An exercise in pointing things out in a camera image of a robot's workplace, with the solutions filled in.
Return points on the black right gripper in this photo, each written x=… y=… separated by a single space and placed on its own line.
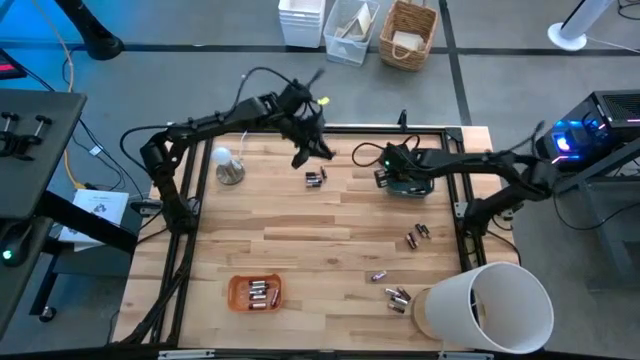
x=402 y=162

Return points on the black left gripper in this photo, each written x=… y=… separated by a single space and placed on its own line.
x=306 y=127

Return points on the copper black AA battery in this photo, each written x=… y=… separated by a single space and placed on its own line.
x=419 y=230
x=411 y=241
x=313 y=185
x=257 y=296

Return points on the copper top black battery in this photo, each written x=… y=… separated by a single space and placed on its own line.
x=396 y=308
x=403 y=293

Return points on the silver blue AA battery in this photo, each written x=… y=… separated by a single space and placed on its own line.
x=400 y=301

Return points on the black silver AA battery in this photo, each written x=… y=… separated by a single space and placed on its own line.
x=313 y=175
x=257 y=283
x=314 y=179
x=323 y=172

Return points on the dark grey AA battery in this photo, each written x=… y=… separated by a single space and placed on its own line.
x=257 y=290

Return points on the orange plastic tray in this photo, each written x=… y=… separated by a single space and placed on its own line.
x=235 y=292

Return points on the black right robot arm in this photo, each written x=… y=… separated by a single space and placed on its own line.
x=475 y=162

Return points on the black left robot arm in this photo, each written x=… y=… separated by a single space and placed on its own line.
x=165 y=170

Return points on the black table edge clamp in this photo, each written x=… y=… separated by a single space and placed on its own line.
x=401 y=118

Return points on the white bulb brass base lamp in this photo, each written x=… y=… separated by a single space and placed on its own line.
x=227 y=167

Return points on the clear plastic storage bin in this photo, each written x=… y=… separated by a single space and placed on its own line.
x=345 y=54

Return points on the white stacked plastic bins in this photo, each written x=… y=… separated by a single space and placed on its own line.
x=301 y=22

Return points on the beige paper pieces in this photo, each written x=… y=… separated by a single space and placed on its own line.
x=357 y=22

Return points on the white cloth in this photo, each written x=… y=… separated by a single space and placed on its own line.
x=407 y=40

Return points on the woven wicker basket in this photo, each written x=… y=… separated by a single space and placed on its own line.
x=417 y=17

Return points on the white lamp shade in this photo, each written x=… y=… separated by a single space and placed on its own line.
x=490 y=310

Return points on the black side clamp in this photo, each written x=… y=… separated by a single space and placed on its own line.
x=145 y=206

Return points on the black computer with lights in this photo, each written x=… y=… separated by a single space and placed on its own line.
x=590 y=135

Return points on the small white adapter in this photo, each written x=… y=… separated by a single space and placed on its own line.
x=95 y=150

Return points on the white booklet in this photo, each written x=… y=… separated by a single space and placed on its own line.
x=97 y=210

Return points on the white tower fan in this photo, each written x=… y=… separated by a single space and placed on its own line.
x=567 y=37

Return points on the black support beam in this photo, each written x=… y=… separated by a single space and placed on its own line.
x=85 y=222

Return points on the grey side desk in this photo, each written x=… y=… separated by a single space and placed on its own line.
x=620 y=240

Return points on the black stand base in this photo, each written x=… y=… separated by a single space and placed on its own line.
x=95 y=35

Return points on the black side table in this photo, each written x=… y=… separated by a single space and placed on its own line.
x=35 y=175

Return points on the black clamp device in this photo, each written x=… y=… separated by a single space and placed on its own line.
x=20 y=142

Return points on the black caster wheel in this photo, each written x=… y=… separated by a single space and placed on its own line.
x=47 y=314

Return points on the black monitor red screen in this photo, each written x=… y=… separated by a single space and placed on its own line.
x=10 y=65

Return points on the black device with light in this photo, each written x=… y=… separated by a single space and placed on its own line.
x=10 y=247

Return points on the dark curved desk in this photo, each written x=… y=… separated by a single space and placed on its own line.
x=20 y=295

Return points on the black aluminium table frame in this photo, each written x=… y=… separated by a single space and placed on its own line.
x=350 y=131

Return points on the silver frame bracket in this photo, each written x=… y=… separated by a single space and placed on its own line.
x=460 y=209

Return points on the silver metal bracket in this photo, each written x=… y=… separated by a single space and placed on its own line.
x=460 y=356
x=185 y=354

